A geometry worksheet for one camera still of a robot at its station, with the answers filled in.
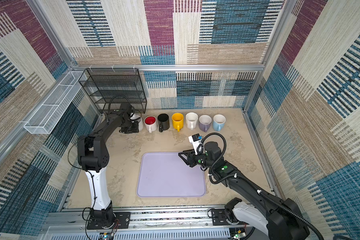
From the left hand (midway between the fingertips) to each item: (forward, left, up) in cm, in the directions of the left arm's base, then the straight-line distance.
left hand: (135, 128), depth 99 cm
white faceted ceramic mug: (+7, -37, 0) cm, 37 cm away
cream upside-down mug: (-3, -5, +13) cm, 14 cm away
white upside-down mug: (+8, -8, -5) cm, 12 cm away
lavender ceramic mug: (+7, -46, -4) cm, 47 cm away
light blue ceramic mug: (+5, -55, 0) cm, 55 cm away
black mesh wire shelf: (+28, +24, +15) cm, 40 cm away
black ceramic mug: (+6, -18, -1) cm, 19 cm away
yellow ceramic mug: (+5, -28, 0) cm, 28 cm away
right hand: (-25, -29, +9) cm, 40 cm away
